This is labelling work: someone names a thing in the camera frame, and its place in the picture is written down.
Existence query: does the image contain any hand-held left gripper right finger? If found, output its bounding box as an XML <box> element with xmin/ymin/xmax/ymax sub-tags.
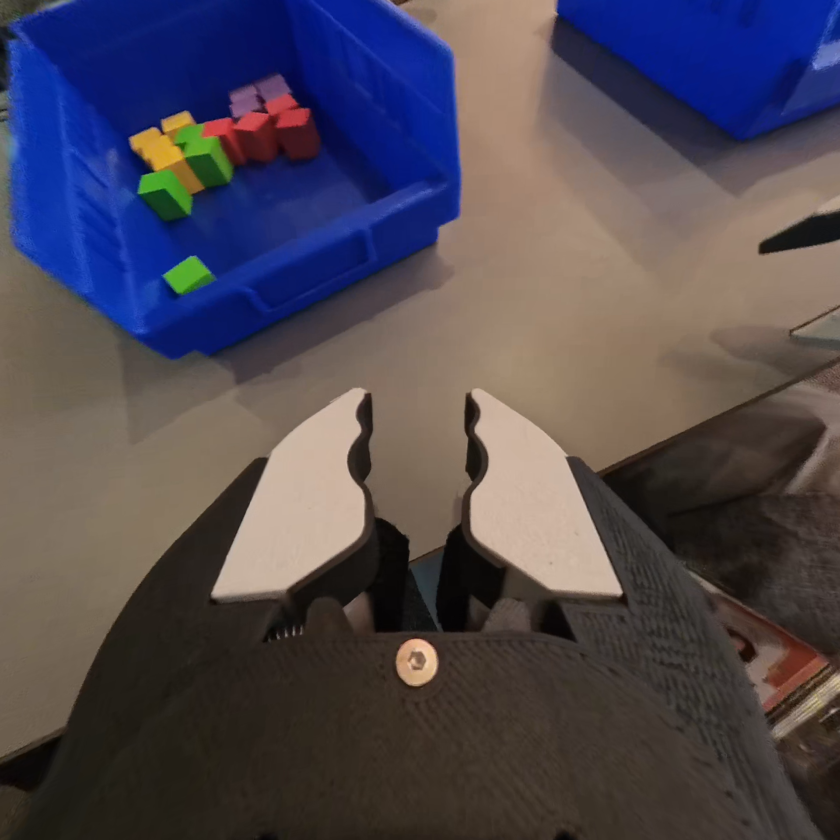
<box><xmin>461</xmin><ymin>387</ymin><xmax>624</xmax><ymax>601</ymax></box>

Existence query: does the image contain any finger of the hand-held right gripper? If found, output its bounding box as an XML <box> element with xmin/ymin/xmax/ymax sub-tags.
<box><xmin>758</xmin><ymin>197</ymin><xmax>840</xmax><ymax>257</ymax></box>
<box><xmin>789</xmin><ymin>307</ymin><xmax>840</xmax><ymax>343</ymax></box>

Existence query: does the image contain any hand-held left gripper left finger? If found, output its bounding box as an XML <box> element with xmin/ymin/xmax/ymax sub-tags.
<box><xmin>210</xmin><ymin>387</ymin><xmax>382</xmax><ymax>602</ymax></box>

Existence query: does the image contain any blue plastic bin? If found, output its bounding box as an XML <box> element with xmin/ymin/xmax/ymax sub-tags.
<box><xmin>7</xmin><ymin>0</ymin><xmax>462</xmax><ymax>360</ymax></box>
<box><xmin>554</xmin><ymin>0</ymin><xmax>840</xmax><ymax>143</ymax></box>

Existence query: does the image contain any grey desk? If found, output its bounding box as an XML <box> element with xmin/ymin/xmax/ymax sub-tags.
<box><xmin>0</xmin><ymin>0</ymin><xmax>840</xmax><ymax>765</ymax></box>

